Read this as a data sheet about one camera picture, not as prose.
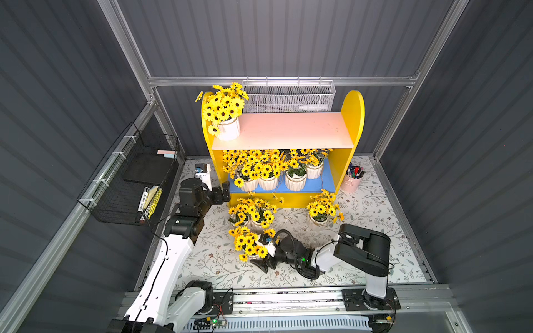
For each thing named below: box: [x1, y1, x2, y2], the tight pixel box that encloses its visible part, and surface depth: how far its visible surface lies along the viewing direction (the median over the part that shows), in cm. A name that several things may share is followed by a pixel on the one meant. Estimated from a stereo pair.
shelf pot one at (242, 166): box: [222, 149, 260, 193], surface depth 83 cm
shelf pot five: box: [228, 203, 251, 228], surface depth 84 cm
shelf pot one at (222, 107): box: [195, 82, 250, 141], surface depth 64 cm
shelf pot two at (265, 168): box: [249, 149, 282, 191], surface depth 81 cm
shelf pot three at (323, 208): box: [306, 188, 345, 225], surface depth 86 cm
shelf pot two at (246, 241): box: [227, 226, 268, 263], surface depth 75 cm
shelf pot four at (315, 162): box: [305, 148, 334, 179], surface depth 90 cm
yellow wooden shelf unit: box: [287, 90, 366, 209], surface depth 79 cm
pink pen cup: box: [340, 162, 366, 194], surface depth 99 cm
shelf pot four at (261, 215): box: [244, 198, 277, 234], surface depth 85 cm
